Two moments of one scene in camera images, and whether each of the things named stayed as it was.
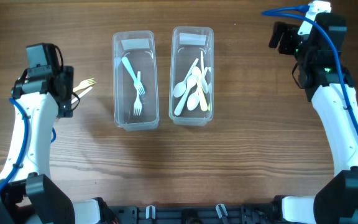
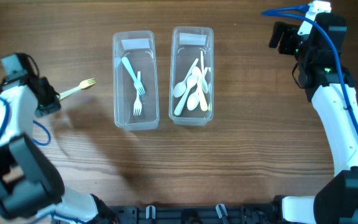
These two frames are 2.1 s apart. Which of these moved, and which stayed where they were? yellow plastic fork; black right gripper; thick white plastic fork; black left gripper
Moved: black left gripper
Stayed: thick white plastic fork; yellow plastic fork; black right gripper
